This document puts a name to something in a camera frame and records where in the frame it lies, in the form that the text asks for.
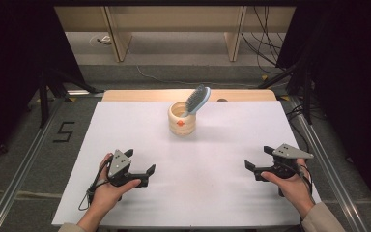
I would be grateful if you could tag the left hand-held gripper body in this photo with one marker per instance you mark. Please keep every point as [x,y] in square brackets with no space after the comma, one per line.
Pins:
[119,164]

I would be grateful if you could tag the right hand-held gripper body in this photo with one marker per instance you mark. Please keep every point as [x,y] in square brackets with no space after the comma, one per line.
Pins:
[290,151]

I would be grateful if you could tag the cream ringed holder cup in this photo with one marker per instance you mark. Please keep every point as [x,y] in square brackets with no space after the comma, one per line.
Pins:
[182,129]

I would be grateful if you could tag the light blue hairbrush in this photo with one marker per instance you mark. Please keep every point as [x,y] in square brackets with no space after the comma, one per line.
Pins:
[195,99]

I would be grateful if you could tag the person's left hand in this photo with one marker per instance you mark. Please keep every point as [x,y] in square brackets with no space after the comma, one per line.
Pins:
[108,195]

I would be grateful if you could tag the person's right hand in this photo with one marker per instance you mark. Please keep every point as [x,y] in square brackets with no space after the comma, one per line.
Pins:
[294,190]

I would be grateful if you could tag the white table board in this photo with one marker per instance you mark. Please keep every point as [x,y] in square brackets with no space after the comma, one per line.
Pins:
[190,180]

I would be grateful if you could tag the black metal stand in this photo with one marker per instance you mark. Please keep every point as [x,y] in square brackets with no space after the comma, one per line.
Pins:
[306,96]
[45,96]

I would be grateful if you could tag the wooden table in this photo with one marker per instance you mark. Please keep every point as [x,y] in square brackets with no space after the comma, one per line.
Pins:
[135,95]

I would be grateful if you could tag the black curtain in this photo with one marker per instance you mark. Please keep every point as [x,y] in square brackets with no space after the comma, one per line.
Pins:
[13,64]
[351,80]

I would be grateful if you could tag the round floor socket with plug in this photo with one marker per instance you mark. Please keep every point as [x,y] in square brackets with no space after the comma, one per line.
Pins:
[104,40]

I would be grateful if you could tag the light wooden desk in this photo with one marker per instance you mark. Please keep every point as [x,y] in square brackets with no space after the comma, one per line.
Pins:
[174,19]

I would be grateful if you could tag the aluminium floor rail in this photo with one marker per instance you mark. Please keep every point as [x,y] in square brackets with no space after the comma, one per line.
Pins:
[16,183]
[331,167]

